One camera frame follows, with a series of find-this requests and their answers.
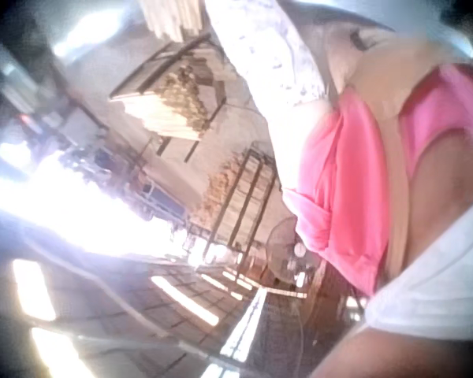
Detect metal rack of wood pieces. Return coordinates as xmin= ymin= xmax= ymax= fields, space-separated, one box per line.
xmin=188 ymin=143 xmax=281 ymax=257

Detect standing fan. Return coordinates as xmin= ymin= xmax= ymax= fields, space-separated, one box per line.
xmin=266 ymin=217 xmax=325 ymax=285

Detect metal rack of wooden slats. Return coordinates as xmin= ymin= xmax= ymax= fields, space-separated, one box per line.
xmin=108 ymin=32 xmax=237 ymax=143

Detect workshop machinery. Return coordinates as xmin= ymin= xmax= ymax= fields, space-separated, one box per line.
xmin=57 ymin=109 xmax=190 ymax=224

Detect person's legs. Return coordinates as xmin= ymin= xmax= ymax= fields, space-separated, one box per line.
xmin=203 ymin=0 xmax=334 ymax=194

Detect bundle of pale wooden sticks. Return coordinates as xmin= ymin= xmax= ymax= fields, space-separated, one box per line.
xmin=140 ymin=0 xmax=207 ymax=42

